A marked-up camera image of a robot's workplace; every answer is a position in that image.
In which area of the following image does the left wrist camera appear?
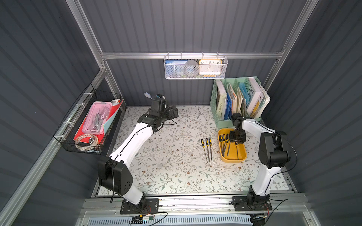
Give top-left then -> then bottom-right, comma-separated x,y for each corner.
150,94 -> 167,116

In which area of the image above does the blue desk lamp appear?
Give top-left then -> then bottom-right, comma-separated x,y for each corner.
144,92 -> 153,99

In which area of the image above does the black wire side basket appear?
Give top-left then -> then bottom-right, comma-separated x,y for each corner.
54,85 -> 125,156

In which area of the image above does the clear tape roll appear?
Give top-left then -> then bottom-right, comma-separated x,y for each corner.
74,134 -> 99,147

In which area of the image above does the white book in organizer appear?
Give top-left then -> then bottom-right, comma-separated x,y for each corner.
247,77 -> 264,117

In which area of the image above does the white wire hanging basket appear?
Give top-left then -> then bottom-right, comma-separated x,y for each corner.
163,55 -> 229,80

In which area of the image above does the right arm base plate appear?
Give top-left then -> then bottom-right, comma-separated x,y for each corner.
231,196 -> 273,211

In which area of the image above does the grey tape roll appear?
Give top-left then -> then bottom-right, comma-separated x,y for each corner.
184,60 -> 199,78

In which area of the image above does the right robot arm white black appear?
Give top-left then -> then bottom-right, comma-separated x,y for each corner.
229,113 -> 290,209

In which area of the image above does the red folder in basket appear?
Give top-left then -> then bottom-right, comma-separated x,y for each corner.
74,98 -> 123,146

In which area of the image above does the yellow white clock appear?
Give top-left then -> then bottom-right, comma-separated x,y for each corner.
199,59 -> 222,76

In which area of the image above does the green file organizer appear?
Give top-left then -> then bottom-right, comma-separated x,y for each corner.
210,77 -> 270,129

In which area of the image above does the blue box in basket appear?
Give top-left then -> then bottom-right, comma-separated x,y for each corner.
164,59 -> 187,76

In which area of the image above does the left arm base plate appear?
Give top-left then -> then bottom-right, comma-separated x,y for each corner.
120,198 -> 159,215

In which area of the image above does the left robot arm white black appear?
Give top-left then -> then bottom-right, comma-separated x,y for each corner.
98,106 -> 179,205

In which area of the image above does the yellow storage tray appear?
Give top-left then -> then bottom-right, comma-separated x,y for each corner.
217,129 -> 247,163

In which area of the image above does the pink plastic tool case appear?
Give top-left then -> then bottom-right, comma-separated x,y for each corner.
82,101 -> 112,135

